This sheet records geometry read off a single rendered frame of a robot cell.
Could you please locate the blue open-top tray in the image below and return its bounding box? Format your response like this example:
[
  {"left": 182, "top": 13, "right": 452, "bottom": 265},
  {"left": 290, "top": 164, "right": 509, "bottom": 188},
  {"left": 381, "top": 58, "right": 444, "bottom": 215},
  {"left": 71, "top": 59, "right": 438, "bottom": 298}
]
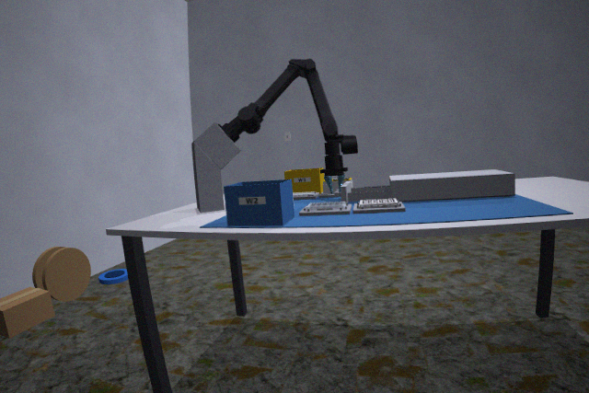
[{"left": 224, "top": 179, "right": 295, "bottom": 225}]

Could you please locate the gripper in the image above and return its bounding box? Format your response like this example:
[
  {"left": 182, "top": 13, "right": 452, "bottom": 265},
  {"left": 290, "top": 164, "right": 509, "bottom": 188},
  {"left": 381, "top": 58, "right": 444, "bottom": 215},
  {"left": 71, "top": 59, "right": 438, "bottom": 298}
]
[{"left": 320, "top": 154, "right": 348, "bottom": 194}]

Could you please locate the blue flat mat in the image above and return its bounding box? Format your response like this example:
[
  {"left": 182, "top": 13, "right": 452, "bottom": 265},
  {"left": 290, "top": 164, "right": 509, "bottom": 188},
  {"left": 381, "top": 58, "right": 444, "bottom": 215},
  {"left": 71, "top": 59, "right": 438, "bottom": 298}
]
[{"left": 200, "top": 194, "right": 573, "bottom": 228}]

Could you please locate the white multiwell plate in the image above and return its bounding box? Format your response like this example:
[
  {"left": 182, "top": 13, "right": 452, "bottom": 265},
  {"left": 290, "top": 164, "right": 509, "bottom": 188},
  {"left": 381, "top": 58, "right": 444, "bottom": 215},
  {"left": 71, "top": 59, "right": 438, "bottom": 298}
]
[{"left": 359, "top": 199, "right": 399, "bottom": 209}]

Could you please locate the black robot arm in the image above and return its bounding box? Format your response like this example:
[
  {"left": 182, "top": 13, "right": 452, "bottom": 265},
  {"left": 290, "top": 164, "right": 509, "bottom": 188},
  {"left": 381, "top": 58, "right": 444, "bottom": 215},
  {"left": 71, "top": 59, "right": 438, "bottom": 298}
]
[{"left": 218, "top": 59, "right": 358, "bottom": 157}]

